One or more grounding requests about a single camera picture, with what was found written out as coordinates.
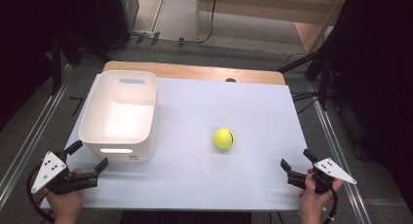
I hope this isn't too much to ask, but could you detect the wooden table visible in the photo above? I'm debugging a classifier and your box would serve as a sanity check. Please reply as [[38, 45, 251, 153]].
[[102, 60, 286, 86]]

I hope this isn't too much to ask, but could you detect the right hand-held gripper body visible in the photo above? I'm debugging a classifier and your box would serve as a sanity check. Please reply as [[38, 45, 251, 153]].
[[286, 157, 357, 195]]

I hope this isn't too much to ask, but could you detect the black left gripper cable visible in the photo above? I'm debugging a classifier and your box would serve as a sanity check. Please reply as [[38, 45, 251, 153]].
[[26, 165, 56, 224]]

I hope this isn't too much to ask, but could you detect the black cable on floor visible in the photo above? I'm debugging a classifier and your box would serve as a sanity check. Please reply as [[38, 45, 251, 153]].
[[177, 0, 218, 46]]

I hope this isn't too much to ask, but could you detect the black tripod stand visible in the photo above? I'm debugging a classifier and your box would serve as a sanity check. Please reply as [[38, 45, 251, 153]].
[[277, 22, 345, 112], [48, 22, 115, 96]]

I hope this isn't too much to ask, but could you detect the yellow tennis ball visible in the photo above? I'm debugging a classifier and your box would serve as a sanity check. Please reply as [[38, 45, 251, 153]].
[[212, 128, 235, 150]]

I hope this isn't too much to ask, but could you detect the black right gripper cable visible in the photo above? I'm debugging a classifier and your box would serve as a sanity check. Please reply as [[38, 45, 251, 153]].
[[325, 187, 339, 222]]

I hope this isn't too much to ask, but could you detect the person's right hand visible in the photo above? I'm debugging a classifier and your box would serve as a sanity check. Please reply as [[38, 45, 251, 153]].
[[298, 168, 344, 224]]

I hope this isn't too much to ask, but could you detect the light wooden cabinet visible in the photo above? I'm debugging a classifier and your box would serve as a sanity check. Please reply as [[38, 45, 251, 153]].
[[194, 0, 350, 56]]

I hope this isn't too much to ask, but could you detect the white plastic storage bin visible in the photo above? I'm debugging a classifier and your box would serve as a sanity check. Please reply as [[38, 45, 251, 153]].
[[78, 69, 159, 163]]

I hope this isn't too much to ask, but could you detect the white table mat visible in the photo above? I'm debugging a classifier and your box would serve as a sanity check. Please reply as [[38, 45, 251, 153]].
[[41, 73, 325, 212]]

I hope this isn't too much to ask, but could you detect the person's left hand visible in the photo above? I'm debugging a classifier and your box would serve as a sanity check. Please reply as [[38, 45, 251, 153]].
[[43, 167, 85, 224]]

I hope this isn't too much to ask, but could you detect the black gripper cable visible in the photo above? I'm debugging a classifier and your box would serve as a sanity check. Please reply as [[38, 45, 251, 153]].
[[325, 187, 339, 222], [26, 165, 56, 224]]

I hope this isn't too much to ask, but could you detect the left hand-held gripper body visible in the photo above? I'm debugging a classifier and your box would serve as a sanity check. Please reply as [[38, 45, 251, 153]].
[[30, 150, 99, 196]]

